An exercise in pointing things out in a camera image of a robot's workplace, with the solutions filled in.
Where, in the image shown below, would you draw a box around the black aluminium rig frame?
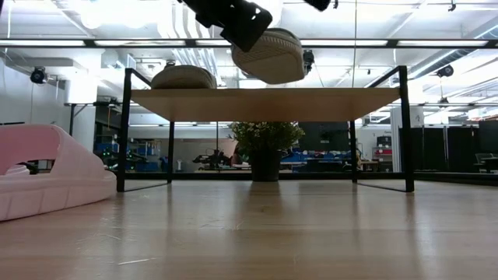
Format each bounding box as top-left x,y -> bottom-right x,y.
0,37 -> 498,186

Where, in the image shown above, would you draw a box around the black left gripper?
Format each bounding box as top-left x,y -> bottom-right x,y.
177,0 -> 274,54

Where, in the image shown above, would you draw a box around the large black screen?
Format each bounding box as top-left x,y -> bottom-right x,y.
298,121 -> 351,153

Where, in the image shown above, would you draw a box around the dark office chair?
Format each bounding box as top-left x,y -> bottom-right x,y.
473,152 -> 498,174

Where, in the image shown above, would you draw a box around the pink rubber slide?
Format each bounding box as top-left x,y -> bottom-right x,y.
3,164 -> 31,177
0,123 -> 118,223

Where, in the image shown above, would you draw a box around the grey rubber slide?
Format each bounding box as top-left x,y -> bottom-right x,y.
150,64 -> 219,90
230,27 -> 307,86

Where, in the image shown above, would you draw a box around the green plant in black pot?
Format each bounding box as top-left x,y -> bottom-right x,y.
229,121 -> 306,184

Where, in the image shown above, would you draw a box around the wooden shelf with black legs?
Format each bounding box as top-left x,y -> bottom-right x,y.
116,65 -> 416,194

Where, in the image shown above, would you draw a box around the black round ceiling fixture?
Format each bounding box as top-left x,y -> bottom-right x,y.
303,49 -> 316,75
436,64 -> 455,79
30,66 -> 49,86

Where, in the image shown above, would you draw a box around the black partition panels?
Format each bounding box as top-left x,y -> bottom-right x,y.
398,125 -> 480,173

